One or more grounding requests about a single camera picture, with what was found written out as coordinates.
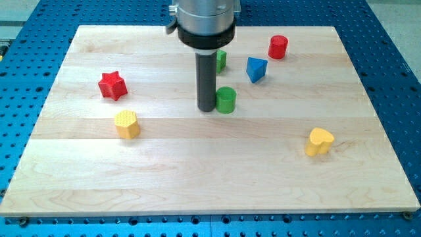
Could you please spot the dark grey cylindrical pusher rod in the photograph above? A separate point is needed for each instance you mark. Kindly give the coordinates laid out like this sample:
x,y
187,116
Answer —
x,y
205,69

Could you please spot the green cylinder block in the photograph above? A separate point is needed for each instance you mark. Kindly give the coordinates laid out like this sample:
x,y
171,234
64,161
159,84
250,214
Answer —
x,y
225,100

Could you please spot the yellow heart block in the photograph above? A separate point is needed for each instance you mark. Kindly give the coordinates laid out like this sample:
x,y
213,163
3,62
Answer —
x,y
319,142

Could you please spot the green cube block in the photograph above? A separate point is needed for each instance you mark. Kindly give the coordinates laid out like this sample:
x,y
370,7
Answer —
x,y
220,61

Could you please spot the blue triangle block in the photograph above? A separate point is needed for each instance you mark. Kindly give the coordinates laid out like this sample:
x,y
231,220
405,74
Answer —
x,y
256,69

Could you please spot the red cylinder block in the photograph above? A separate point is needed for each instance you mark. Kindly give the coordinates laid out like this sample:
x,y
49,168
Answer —
x,y
278,46

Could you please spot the red star block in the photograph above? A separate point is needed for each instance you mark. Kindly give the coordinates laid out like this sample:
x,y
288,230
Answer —
x,y
112,85

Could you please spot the yellow hexagon block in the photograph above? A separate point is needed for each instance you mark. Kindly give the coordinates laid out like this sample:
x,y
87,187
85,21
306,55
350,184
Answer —
x,y
126,124

